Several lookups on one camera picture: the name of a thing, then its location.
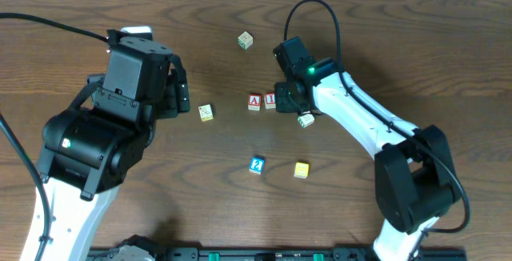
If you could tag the red letter I block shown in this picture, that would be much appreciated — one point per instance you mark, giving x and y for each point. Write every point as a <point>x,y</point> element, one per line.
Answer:
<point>270,101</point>

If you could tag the green-edged wooden block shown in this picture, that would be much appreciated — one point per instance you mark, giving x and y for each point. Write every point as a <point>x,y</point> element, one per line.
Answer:
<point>245,40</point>
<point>305,120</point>

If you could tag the red letter A block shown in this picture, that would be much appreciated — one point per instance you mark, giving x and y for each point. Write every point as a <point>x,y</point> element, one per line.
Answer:
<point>254,102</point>

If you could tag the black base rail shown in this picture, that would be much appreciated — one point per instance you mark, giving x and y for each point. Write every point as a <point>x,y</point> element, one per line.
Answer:
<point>194,254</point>

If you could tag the yellow wooden block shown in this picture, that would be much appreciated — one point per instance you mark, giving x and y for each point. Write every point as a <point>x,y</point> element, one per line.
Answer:
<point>301,170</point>

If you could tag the yellow-edged butterfly block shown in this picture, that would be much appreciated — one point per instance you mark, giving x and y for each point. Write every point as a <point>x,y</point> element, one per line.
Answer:
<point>206,112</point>

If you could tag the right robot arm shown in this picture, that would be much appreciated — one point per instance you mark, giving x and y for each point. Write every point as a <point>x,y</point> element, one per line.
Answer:
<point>414,176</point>

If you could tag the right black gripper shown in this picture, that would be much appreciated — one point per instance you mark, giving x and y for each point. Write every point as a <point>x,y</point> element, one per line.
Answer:
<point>286,98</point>

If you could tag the far green-edged wooden block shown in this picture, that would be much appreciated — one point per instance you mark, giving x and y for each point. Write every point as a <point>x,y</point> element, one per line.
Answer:
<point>245,40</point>

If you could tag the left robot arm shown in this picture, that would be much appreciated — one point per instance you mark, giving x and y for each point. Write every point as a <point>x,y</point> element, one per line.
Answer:
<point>89,147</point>

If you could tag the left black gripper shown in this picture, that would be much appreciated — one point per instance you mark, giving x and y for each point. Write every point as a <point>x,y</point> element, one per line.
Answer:
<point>181,94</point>

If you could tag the blue number 2 block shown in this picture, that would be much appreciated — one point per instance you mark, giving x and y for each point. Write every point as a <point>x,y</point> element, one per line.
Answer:
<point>257,165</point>

